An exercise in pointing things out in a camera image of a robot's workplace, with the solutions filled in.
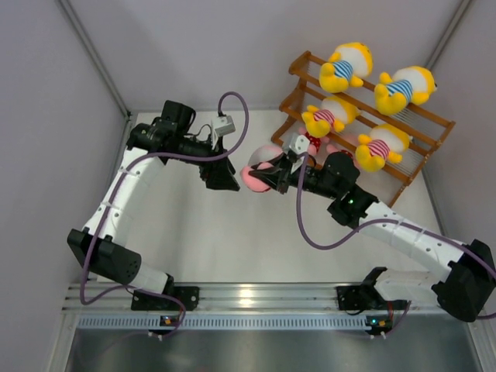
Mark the yellow plush red stripes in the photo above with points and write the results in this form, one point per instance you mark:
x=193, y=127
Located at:
x=333, y=115
x=384, y=143

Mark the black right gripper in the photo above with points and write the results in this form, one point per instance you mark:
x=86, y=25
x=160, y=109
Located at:
x=280, y=174

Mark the yellow plush blue stripes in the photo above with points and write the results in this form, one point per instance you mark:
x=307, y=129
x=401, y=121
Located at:
x=347, y=67
x=408, y=85

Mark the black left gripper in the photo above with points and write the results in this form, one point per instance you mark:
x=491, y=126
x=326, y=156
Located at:
x=218, y=174

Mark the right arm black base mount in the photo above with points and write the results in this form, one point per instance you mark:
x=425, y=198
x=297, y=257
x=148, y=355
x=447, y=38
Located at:
x=363, y=296

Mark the brown wooden shelf rack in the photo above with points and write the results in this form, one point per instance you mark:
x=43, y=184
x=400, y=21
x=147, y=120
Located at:
x=427, y=129

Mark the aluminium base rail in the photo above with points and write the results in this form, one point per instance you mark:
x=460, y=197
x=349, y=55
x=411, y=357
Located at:
x=219, y=297

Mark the grey slotted cable duct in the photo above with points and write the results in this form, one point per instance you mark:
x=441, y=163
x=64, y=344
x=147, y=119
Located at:
x=231, y=322

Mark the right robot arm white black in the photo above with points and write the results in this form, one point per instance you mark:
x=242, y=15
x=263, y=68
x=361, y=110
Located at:
x=458, y=277

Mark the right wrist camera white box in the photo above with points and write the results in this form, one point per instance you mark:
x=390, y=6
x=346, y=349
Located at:
x=296, y=143

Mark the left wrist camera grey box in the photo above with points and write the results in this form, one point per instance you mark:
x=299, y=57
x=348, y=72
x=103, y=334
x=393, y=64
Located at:
x=223, y=125

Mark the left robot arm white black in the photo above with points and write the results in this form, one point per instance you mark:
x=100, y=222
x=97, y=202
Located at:
x=100, y=246

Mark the pink plush red dotted dress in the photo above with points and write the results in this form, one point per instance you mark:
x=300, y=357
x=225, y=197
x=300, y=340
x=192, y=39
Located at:
x=314, y=142

